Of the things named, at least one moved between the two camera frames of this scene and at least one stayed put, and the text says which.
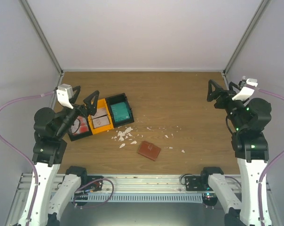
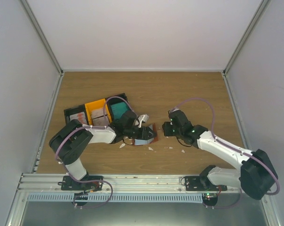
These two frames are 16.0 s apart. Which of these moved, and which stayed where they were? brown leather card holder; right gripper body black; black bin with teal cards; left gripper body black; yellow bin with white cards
Moved: right gripper body black; brown leather card holder; left gripper body black
Stayed: yellow bin with white cards; black bin with teal cards
